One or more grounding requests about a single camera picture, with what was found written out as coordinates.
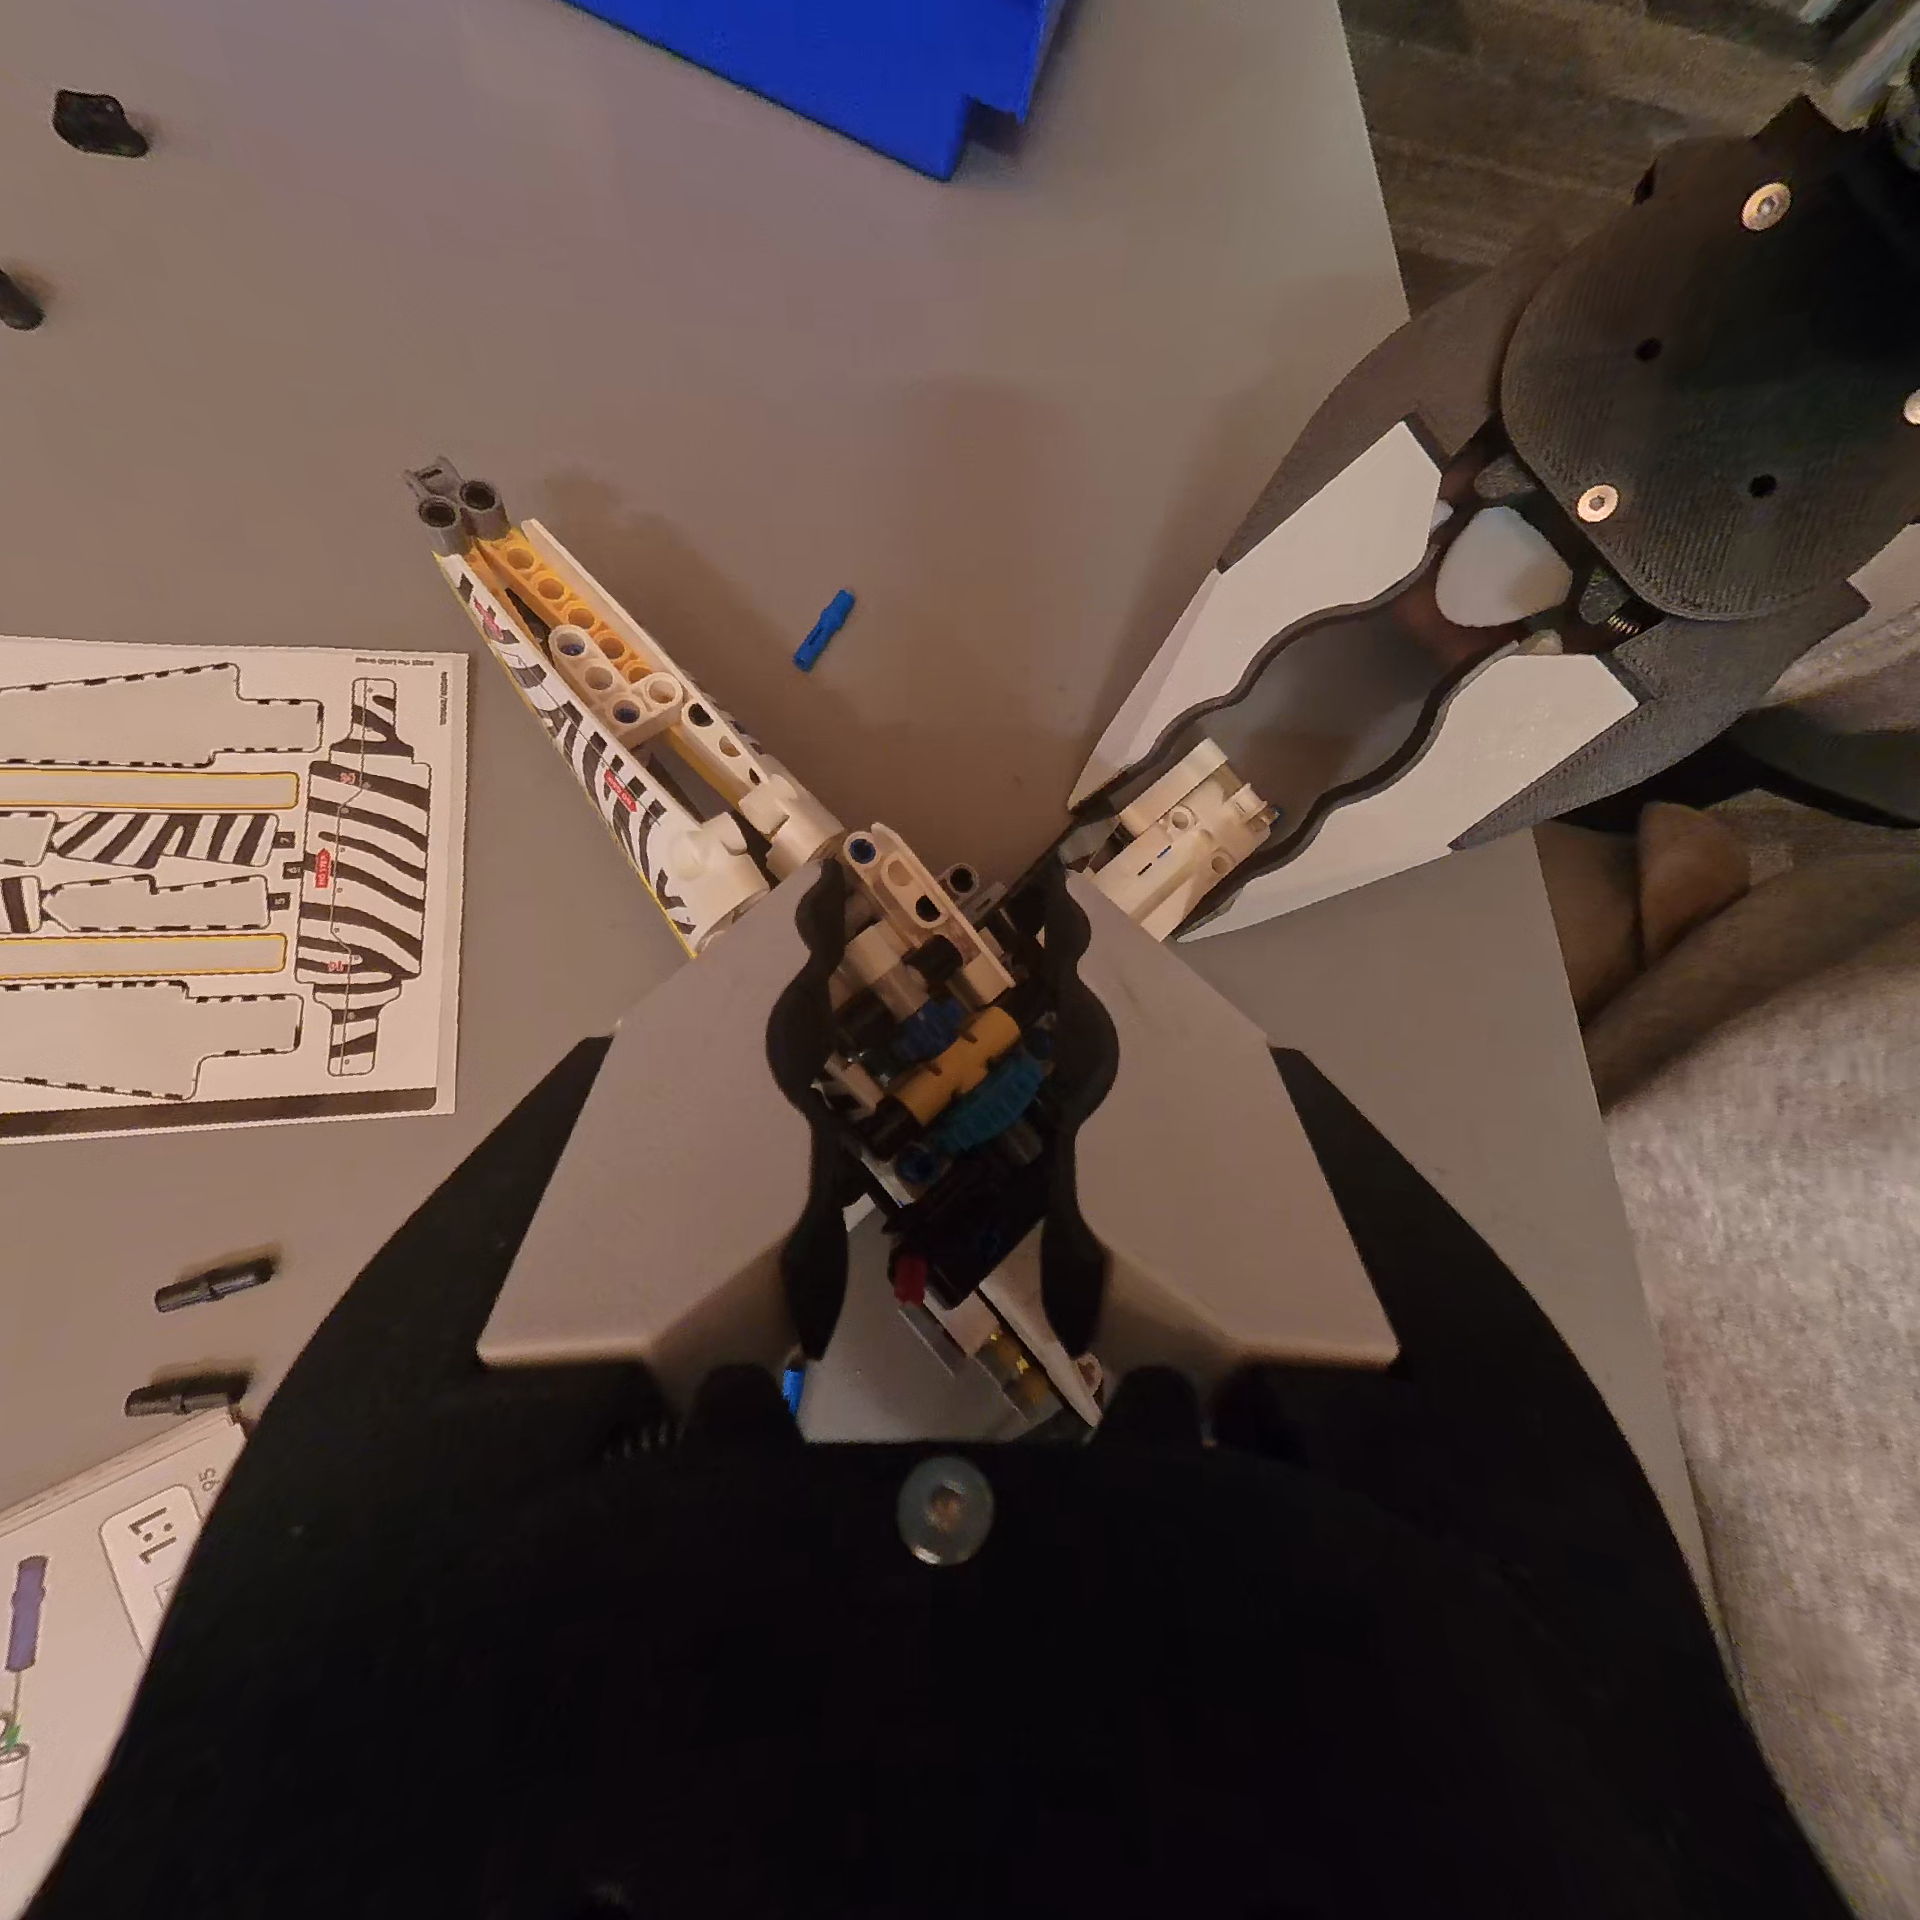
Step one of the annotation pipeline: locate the person's right hand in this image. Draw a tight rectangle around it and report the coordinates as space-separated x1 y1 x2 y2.
1395 576 1502 664

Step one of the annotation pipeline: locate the blue plastic bin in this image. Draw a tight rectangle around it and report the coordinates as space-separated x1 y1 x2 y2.
563 0 1088 183

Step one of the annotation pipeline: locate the white lego skid assembly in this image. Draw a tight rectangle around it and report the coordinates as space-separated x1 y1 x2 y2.
1076 737 1285 942

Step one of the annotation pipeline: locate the zebra striped lego helicopter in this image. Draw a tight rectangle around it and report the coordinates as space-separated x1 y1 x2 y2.
405 457 1115 1425

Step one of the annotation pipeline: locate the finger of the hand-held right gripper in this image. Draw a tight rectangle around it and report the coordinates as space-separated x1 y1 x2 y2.
1177 631 1642 944
1066 421 1453 819

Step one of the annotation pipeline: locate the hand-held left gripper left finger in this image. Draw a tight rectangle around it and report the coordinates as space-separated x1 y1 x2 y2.
478 861 859 1368

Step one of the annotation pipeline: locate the long black lego beam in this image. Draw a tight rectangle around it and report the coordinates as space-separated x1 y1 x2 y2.
992 816 1120 905

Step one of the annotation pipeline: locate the lego instruction booklet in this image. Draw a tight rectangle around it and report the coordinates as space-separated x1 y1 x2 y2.
0 1411 249 1840

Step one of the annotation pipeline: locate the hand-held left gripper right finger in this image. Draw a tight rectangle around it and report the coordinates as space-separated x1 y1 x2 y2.
1036 878 1404 1374

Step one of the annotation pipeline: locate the zebra sticker sheet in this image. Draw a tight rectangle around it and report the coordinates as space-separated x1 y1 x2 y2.
0 638 470 1145

